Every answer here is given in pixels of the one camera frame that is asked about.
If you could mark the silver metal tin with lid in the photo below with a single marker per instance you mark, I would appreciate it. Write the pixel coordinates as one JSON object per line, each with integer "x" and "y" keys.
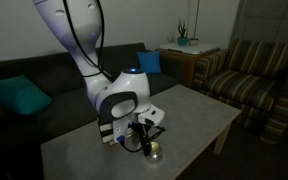
{"x": 155, "y": 153}

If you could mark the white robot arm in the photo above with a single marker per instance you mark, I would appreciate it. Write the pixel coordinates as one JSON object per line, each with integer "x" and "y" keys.
{"x": 79, "y": 25}

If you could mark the grey coffee table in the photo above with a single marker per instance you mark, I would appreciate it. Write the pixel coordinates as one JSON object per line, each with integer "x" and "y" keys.
{"x": 192, "y": 122}

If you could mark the middle black book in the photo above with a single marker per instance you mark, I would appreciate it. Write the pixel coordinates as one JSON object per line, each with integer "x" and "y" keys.
{"x": 109, "y": 136}

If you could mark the top black book orange spine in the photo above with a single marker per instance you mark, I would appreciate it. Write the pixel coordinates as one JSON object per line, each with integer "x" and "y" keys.
{"x": 104, "y": 126}

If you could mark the blue throw pillow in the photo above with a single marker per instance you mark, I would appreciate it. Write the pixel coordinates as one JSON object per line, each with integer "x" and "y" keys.
{"x": 149, "y": 61}

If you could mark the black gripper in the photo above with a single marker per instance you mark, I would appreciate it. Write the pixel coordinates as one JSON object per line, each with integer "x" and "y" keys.
{"x": 142, "y": 131}

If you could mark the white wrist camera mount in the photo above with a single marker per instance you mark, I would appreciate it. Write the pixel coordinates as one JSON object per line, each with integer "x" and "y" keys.
{"x": 153, "y": 116}

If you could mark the window blinds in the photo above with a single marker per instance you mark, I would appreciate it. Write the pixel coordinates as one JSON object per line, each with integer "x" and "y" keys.
{"x": 265, "y": 20}

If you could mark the small white plant pot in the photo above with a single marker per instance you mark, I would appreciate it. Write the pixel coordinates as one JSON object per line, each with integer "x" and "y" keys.
{"x": 193, "y": 41}

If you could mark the white board on side table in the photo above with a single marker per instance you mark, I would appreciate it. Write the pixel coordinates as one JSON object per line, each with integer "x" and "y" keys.
{"x": 188, "y": 49}

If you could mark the bottom orange book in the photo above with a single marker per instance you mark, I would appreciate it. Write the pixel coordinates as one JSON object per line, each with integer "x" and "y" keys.
{"x": 131, "y": 139}

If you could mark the teal plant pot with plant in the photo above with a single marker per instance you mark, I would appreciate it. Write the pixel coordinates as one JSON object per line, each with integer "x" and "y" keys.
{"x": 182, "y": 40}

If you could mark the striped armchair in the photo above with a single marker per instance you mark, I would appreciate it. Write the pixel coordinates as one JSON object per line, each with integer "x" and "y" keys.
{"x": 252, "y": 76}

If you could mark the teal throw pillow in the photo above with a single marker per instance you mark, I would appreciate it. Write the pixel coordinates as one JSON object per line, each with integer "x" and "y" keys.
{"x": 22, "y": 96}

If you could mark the wooden side table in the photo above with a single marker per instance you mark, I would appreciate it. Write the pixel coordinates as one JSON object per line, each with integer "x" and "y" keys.
{"x": 181, "y": 65}

